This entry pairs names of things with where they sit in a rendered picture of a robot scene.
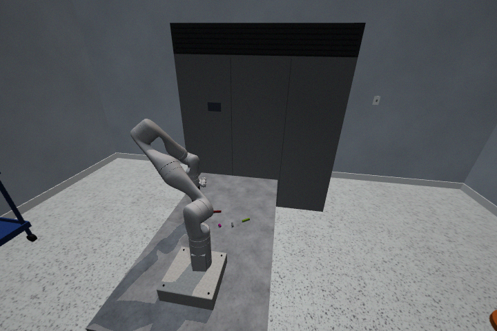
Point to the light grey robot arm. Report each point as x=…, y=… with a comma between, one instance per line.
x=187, y=181

